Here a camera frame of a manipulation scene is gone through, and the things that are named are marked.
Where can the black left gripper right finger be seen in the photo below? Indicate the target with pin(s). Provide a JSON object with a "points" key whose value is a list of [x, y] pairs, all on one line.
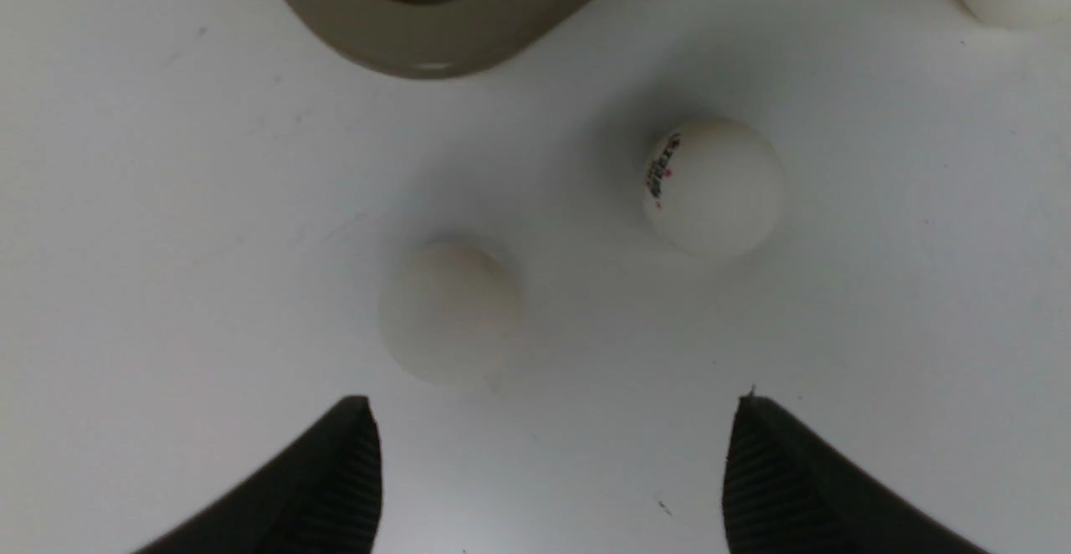
{"points": [[786, 490]]}

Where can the plain white ball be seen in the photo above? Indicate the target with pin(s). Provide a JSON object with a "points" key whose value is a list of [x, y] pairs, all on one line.
{"points": [[450, 314]]}

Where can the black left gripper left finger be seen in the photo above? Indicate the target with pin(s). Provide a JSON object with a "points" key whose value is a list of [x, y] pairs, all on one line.
{"points": [[321, 494]]}

